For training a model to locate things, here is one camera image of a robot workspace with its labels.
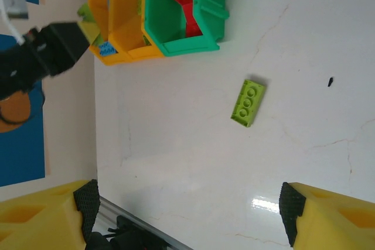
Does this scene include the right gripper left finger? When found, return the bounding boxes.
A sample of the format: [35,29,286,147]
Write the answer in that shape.
[0,179,102,250]

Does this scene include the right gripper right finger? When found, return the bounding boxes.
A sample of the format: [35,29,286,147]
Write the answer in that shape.
[278,181,375,250]

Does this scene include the blue lego brick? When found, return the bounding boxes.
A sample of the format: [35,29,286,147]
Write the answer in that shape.
[98,41,117,57]

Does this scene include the yellow plastic bin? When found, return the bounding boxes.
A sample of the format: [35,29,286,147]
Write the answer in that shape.
[110,0,165,60]
[87,0,131,67]

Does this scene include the green plastic bin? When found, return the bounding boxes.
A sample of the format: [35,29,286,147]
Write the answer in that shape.
[143,0,230,57]

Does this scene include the white camera cable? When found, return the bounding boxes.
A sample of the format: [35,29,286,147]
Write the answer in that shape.
[0,0,26,43]

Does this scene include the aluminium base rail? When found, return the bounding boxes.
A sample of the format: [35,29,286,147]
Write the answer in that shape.
[95,196,191,250]

